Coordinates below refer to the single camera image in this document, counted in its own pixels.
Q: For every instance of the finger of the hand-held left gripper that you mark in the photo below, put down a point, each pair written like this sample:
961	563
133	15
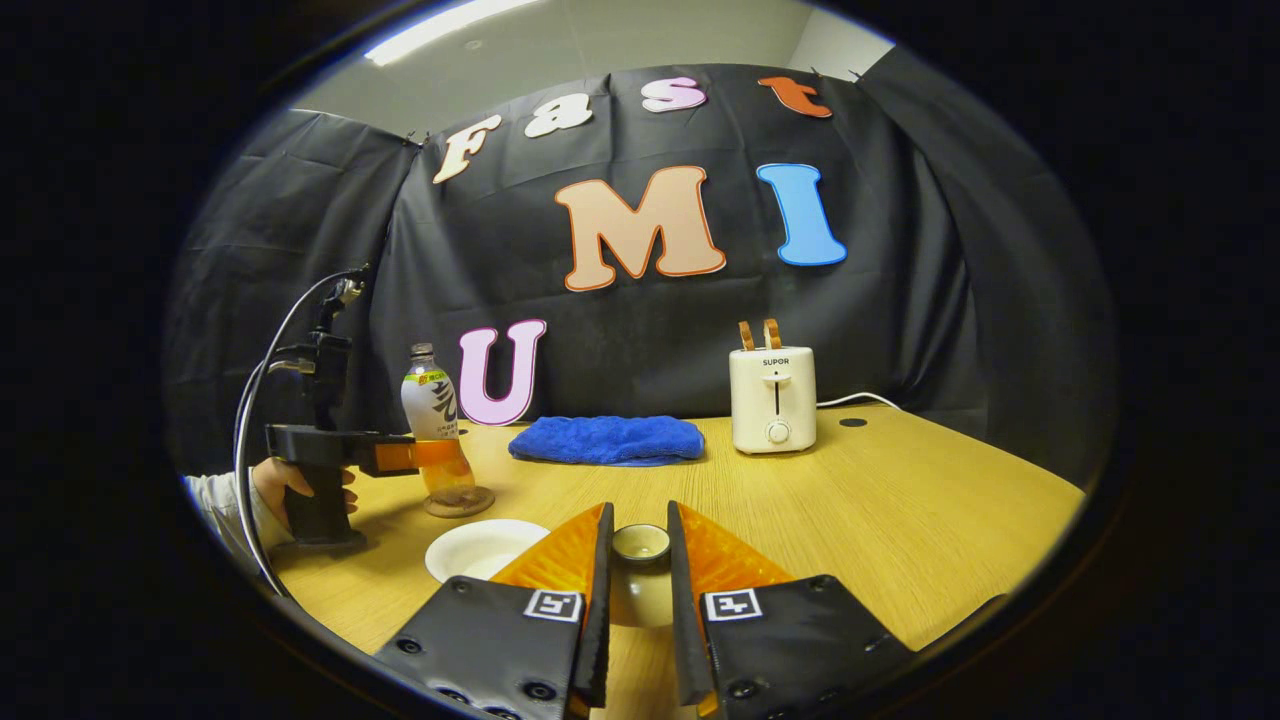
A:
400	457

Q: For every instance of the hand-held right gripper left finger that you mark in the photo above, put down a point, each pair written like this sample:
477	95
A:
598	620

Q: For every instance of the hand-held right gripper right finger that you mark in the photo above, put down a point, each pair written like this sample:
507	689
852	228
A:
685	620

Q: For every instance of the beige teacup lid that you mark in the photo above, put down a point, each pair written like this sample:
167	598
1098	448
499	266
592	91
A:
640	590

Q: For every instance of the white label water bottle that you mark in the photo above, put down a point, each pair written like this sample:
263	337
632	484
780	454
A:
435	405

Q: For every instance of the round cork coaster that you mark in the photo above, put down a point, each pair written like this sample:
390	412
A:
460	505

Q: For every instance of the beige teacup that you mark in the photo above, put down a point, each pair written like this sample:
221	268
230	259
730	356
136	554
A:
480	548

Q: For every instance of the blue towel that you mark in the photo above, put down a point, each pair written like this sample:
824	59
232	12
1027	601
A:
605	440

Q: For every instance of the white toaster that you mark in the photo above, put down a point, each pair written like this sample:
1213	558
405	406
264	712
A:
772	400

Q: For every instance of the black backdrop cloth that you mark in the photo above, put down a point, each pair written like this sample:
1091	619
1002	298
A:
650	330

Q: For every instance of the toasted bread slice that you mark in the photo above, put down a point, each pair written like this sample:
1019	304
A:
772	333
746	336

